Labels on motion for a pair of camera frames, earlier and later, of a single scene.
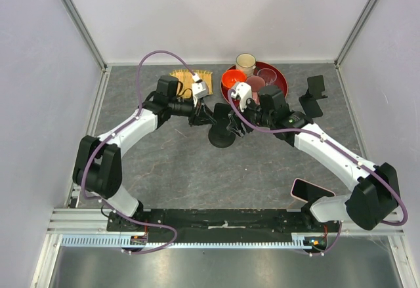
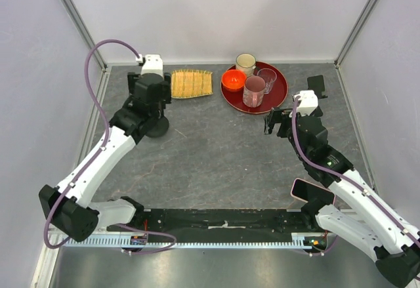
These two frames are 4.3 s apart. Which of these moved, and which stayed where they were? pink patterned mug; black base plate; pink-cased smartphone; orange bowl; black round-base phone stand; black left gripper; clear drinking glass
Moved: black left gripper; black round-base phone stand
Stayed: clear drinking glass; pink-cased smartphone; orange bowl; black base plate; pink patterned mug
